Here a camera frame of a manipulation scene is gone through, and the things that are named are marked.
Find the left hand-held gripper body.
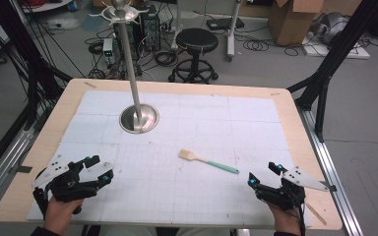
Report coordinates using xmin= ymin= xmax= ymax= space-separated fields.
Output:
xmin=31 ymin=154 xmax=114 ymax=221

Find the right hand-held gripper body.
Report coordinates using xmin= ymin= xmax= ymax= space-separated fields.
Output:
xmin=254 ymin=166 xmax=330 ymax=211

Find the person's left hand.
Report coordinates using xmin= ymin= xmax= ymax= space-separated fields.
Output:
xmin=43 ymin=196 xmax=85 ymax=236

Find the person's right hand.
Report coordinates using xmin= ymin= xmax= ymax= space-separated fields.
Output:
xmin=268 ymin=202 xmax=302 ymax=236

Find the thin wooden stick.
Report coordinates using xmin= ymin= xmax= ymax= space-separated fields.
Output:
xmin=304 ymin=202 xmax=328 ymax=227

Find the white grid mat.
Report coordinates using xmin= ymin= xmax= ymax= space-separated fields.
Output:
xmin=26 ymin=88 xmax=312 ymax=228

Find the metal utensil stand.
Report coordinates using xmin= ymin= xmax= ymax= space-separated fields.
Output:
xmin=88 ymin=0 xmax=160 ymax=135

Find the small bench power supply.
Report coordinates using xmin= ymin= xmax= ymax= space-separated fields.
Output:
xmin=101 ymin=37 xmax=116 ymax=65

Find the white flat board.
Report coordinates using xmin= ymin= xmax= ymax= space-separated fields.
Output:
xmin=300 ymin=31 xmax=371 ymax=61

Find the black round stool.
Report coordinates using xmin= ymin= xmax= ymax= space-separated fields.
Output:
xmin=167 ymin=28 xmax=221 ymax=85

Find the white stand leg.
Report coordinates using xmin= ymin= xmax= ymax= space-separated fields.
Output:
xmin=225 ymin=0 xmax=243 ymax=63

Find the black computer tower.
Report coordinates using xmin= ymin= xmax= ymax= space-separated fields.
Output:
xmin=139 ymin=4 xmax=162 ymax=52

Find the cardboard box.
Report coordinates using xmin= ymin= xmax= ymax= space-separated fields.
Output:
xmin=268 ymin=0 xmax=325 ymax=47

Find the black flat device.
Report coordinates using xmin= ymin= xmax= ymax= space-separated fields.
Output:
xmin=206 ymin=17 xmax=246 ymax=31

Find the white round table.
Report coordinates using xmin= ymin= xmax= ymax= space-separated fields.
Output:
xmin=19 ymin=0 xmax=74 ymax=14

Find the aluminium rail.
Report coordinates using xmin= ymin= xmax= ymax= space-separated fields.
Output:
xmin=297 ymin=106 xmax=364 ymax=236
xmin=0 ymin=126 xmax=35 ymax=214

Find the teal-handled wooden spatula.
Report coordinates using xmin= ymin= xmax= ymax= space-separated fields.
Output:
xmin=178 ymin=148 xmax=240 ymax=175

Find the black frame stand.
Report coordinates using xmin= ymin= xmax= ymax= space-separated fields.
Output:
xmin=0 ymin=0 xmax=74 ymax=132
xmin=286 ymin=0 xmax=378 ymax=144

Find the coiled black cable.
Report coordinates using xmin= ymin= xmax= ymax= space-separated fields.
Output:
xmin=241 ymin=38 xmax=271 ymax=52
xmin=153 ymin=50 xmax=179 ymax=68

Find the white post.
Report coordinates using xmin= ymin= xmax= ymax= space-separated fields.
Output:
xmin=171 ymin=0 xmax=184 ymax=51

